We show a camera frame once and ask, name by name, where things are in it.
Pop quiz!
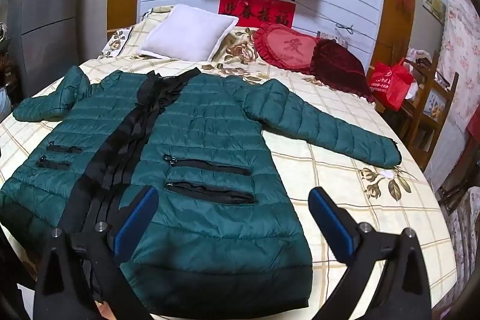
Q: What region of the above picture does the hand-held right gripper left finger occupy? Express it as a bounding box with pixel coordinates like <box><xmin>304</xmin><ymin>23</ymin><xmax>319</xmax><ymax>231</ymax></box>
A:
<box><xmin>33</xmin><ymin>186</ymin><xmax>160</xmax><ymax>320</ymax></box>

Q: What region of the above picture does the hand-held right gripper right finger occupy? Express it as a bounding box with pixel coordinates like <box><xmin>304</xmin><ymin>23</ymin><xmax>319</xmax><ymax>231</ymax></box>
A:
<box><xmin>307</xmin><ymin>187</ymin><xmax>432</xmax><ymax>320</ymax></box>

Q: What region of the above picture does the green down jacket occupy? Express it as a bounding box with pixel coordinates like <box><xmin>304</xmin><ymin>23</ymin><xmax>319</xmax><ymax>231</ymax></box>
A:
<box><xmin>0</xmin><ymin>65</ymin><xmax>403</xmax><ymax>309</ymax></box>

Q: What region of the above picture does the bed with floral checked blanket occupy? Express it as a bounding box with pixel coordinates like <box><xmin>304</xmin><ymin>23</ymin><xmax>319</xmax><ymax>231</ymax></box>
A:
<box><xmin>0</xmin><ymin>5</ymin><xmax>451</xmax><ymax>320</ymax></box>

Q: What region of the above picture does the red shopping bag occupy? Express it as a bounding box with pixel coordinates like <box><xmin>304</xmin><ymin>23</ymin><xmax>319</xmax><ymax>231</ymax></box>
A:
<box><xmin>367</xmin><ymin>58</ymin><xmax>415</xmax><ymax>112</ymax></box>

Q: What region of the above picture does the dark red velvet pillow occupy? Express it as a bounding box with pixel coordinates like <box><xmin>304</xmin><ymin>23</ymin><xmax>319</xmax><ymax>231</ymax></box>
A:
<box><xmin>310</xmin><ymin>39</ymin><xmax>376</xmax><ymax>103</ymax></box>

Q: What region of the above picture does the red heart-shaped pillow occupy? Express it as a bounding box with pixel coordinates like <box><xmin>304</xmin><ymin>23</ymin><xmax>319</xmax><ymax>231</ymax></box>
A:
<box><xmin>253</xmin><ymin>23</ymin><xmax>323</xmax><ymax>75</ymax></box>

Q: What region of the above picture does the white pillow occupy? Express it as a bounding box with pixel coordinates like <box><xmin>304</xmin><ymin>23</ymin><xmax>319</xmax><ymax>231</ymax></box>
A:
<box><xmin>139</xmin><ymin>4</ymin><xmax>240</xmax><ymax>62</ymax></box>

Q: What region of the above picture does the floral mattress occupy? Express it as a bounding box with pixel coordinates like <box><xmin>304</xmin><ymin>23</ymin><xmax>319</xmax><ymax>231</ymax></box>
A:
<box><xmin>439</xmin><ymin>0</ymin><xmax>480</xmax><ymax>133</ymax></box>

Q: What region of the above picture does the grey refrigerator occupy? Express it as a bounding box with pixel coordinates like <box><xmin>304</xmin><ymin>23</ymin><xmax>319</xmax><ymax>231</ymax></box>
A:
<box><xmin>7</xmin><ymin>0</ymin><xmax>109</xmax><ymax>99</ymax></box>

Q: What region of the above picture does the black wall cable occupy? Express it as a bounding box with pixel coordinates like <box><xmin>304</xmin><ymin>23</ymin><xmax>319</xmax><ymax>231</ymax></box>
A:
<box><xmin>240</xmin><ymin>0</ymin><xmax>355</xmax><ymax>33</ymax></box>

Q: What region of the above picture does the red wall banner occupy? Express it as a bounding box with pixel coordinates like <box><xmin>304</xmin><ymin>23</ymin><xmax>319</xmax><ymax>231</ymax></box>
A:
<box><xmin>218</xmin><ymin>0</ymin><xmax>297</xmax><ymax>27</ymax></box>

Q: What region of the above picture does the framed wall picture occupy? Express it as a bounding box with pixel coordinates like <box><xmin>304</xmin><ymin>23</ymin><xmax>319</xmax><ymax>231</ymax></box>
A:
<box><xmin>422</xmin><ymin>0</ymin><xmax>447</xmax><ymax>20</ymax></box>

